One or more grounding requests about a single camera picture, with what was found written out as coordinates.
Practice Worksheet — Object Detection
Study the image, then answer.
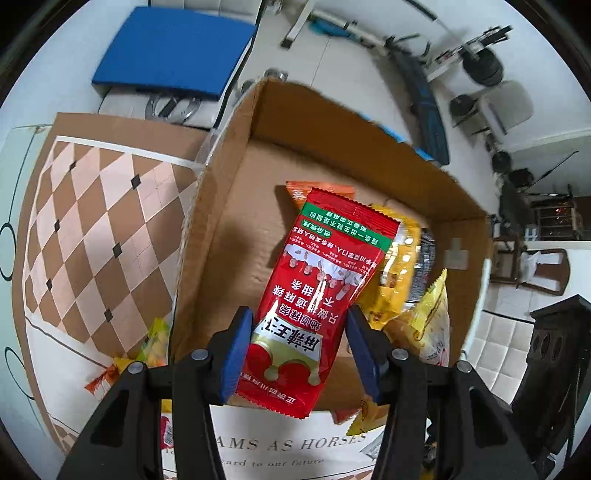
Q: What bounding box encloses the red ketchup snack packet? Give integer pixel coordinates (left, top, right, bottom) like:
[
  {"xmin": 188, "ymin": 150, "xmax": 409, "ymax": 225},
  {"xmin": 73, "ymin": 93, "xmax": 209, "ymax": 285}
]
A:
[{"xmin": 238, "ymin": 189, "xmax": 400, "ymax": 419}]

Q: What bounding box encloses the yellow snack packet on mat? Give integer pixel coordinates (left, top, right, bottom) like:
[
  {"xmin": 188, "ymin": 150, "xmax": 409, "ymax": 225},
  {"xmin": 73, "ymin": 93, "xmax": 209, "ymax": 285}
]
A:
[{"xmin": 331, "ymin": 396, "xmax": 389, "ymax": 436}]

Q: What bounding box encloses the small colourful candy packet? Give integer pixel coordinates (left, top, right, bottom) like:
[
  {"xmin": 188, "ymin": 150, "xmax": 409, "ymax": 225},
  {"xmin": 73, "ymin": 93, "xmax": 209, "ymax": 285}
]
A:
[{"xmin": 136, "ymin": 318, "xmax": 170, "ymax": 368}]

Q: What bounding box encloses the yellow white snack packet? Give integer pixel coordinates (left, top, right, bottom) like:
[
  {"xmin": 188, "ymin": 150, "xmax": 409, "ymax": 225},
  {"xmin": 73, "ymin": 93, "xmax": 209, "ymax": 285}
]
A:
[{"xmin": 383, "ymin": 269, "xmax": 451, "ymax": 367}]

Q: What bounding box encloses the yellow black noodle packet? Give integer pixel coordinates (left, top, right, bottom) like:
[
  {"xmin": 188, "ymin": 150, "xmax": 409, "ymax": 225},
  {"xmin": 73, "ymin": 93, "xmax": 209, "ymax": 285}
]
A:
[{"xmin": 356, "ymin": 204, "xmax": 422, "ymax": 330}]

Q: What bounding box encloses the dark wooden cabinet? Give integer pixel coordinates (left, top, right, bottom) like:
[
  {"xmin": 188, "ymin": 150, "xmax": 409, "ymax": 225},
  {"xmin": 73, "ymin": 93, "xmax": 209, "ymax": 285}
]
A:
[{"xmin": 511, "ymin": 295, "xmax": 590, "ymax": 472}]

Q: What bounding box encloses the wooden chair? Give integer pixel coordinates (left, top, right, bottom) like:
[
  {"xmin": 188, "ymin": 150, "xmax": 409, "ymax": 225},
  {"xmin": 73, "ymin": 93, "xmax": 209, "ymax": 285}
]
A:
[{"xmin": 490, "ymin": 236, "xmax": 571, "ymax": 296}]

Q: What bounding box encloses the patterned table mat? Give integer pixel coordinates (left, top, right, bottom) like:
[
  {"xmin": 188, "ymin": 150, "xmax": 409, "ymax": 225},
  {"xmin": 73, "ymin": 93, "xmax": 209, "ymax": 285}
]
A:
[{"xmin": 13, "ymin": 114, "xmax": 221, "ymax": 451}]

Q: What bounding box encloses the orange snack packet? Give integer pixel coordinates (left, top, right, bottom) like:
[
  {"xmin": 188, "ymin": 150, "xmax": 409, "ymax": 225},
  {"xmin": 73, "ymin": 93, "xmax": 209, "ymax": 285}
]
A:
[{"xmin": 286, "ymin": 181, "xmax": 355, "ymax": 209}]

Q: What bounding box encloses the black weight bench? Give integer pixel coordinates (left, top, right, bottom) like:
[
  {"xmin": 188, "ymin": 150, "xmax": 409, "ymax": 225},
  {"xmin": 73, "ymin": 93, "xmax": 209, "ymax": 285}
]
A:
[{"xmin": 385, "ymin": 38, "xmax": 450, "ymax": 166}]

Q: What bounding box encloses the blue folder board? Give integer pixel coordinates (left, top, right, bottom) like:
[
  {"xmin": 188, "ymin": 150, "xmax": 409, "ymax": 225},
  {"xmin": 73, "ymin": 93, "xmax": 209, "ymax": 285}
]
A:
[{"xmin": 92, "ymin": 7, "xmax": 256, "ymax": 100}]

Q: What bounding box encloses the white exercise machine frame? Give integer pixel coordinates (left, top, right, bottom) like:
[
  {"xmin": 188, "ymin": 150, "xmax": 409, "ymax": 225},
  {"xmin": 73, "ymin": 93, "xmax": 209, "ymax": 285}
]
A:
[{"xmin": 280, "ymin": 1, "xmax": 421, "ymax": 49}]

